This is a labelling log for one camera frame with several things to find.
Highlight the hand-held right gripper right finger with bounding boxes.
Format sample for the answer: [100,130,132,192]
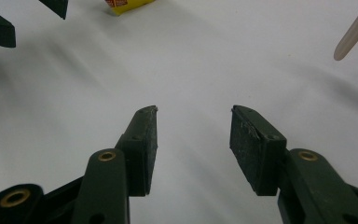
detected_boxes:
[229,105,358,224]

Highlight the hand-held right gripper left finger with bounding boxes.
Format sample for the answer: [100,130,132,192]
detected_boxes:
[71,105,158,224]

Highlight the beige stick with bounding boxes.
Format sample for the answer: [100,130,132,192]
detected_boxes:
[333,0,358,62]

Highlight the yellow green sauce pouch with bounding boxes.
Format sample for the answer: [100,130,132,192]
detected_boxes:
[104,0,157,16]

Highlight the white table sheet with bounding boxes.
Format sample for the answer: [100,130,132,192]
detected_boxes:
[0,0,358,224]

